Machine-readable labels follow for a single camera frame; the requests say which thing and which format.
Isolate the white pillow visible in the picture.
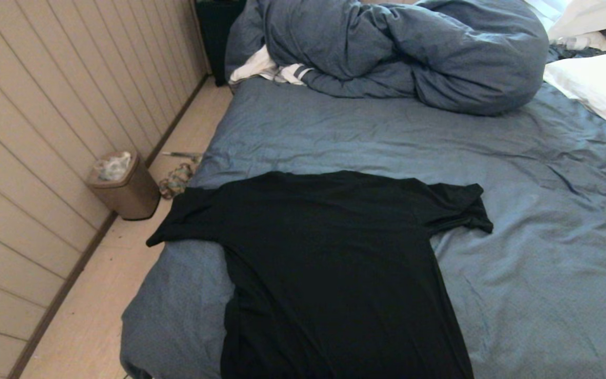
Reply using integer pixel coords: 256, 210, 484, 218
543, 53, 606, 151

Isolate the dark grey crumpled cloth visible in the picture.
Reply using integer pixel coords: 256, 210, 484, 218
548, 45, 606, 62

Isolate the colourful rope toy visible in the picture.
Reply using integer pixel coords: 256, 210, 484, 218
158, 162, 196, 201

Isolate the white striped cloth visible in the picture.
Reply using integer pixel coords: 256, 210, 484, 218
229, 45, 314, 86

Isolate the blue crumpled duvet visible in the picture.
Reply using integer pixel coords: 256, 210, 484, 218
224, 0, 550, 116

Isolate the brown trash bin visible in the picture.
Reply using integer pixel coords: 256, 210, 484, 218
85, 152, 160, 221

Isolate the white blanket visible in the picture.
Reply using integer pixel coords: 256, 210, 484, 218
545, 0, 606, 42

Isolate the blue bed sheet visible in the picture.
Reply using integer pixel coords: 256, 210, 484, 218
119, 76, 606, 379

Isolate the black nightstand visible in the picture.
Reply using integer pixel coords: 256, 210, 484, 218
195, 0, 247, 87

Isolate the black t-shirt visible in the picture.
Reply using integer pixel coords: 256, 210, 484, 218
146, 170, 494, 379

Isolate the clear plastic bin liner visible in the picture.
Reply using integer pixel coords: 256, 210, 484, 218
94, 152, 133, 182

